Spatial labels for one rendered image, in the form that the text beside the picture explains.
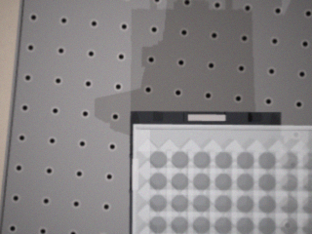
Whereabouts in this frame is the grey perforated base plate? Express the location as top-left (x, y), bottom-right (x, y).
top-left (0, 0), bottom-right (312, 234)

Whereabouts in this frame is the white well plate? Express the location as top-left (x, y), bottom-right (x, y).
top-left (132, 124), bottom-right (312, 234)

